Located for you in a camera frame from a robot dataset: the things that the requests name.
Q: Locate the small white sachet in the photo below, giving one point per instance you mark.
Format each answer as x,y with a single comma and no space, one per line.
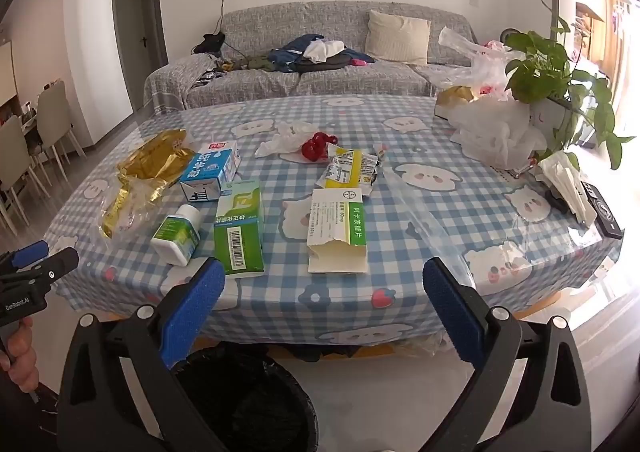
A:
382,152

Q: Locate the brown paper box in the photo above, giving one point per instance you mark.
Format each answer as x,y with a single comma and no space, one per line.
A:
452,99

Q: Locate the black garment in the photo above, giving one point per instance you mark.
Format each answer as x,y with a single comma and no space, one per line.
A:
330,64

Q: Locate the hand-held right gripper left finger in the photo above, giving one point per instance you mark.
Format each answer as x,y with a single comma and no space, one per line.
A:
200,302

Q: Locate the clear plastic bag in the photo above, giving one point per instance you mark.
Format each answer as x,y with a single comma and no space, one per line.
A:
425,217

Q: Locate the white medicine bottle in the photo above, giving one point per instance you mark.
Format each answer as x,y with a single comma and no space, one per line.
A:
175,237

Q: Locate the white plastic bag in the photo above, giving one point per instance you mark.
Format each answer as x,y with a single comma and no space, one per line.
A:
495,132

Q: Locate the green potted plant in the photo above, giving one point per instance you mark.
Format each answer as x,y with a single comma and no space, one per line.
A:
540,62

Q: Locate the black trash bin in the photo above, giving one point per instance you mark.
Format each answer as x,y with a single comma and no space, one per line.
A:
250,402

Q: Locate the white garment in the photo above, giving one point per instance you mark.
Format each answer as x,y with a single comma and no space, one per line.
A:
322,49

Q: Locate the red plastic wrapper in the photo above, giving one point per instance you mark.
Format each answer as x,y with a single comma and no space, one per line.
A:
315,147

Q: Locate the blue milk carton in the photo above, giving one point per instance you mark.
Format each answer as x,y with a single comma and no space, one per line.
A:
210,172

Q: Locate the stack of white tissues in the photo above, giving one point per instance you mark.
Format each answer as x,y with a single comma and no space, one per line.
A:
565,182

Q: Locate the person's left forearm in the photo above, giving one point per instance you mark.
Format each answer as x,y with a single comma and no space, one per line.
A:
35,414

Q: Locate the patterned dark cloth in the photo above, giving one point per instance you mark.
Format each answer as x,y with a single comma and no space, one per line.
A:
210,75

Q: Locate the cream pillow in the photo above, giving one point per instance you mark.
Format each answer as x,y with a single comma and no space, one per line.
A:
397,37

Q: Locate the white dining chair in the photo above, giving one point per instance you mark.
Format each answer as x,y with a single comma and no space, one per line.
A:
15,157
55,117

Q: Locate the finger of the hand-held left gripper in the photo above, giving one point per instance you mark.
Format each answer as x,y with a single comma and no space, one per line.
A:
57,264
30,253

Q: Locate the pink cloth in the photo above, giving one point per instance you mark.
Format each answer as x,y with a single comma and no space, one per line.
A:
358,62

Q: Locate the white framed board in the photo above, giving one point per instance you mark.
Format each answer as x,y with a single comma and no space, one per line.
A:
9,72

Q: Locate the olive garment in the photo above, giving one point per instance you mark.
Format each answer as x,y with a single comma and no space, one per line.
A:
255,63

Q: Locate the white plant pot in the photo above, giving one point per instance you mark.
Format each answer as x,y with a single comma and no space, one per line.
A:
547,119

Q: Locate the grey sofa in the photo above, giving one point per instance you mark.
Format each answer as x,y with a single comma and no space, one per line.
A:
260,22

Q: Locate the yellow snack wrapper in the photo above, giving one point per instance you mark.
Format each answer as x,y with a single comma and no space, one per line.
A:
345,169

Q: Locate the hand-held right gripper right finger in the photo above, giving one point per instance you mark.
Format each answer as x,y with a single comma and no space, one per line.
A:
455,312

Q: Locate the person's left hand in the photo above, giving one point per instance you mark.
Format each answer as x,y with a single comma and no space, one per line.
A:
17,357

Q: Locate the crumpled white tissue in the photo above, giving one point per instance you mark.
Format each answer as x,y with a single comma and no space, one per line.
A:
285,137

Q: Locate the gold snack bag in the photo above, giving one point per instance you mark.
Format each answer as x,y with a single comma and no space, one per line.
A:
150,157

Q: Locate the white and green medicine box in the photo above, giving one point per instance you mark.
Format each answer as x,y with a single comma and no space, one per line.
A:
335,222

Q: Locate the white fan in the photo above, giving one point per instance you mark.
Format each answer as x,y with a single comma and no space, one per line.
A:
512,32

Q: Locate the blue jacket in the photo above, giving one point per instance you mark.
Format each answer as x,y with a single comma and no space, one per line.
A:
287,54

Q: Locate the black box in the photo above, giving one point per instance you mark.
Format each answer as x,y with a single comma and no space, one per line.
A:
607,217

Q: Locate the grey door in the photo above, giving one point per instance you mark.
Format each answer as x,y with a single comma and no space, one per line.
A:
137,17

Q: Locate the white printed packet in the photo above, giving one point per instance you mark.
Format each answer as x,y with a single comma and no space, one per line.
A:
510,171

